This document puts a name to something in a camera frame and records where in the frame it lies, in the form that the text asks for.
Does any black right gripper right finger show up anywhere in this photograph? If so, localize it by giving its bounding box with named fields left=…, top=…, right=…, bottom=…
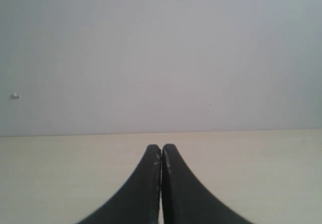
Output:
left=162, top=144, right=248, bottom=223

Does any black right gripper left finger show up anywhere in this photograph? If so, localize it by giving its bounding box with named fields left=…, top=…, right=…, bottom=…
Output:
left=80, top=144, right=162, bottom=224

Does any small white wall hook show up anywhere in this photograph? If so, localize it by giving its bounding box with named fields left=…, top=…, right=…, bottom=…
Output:
left=11, top=93, right=21, bottom=99

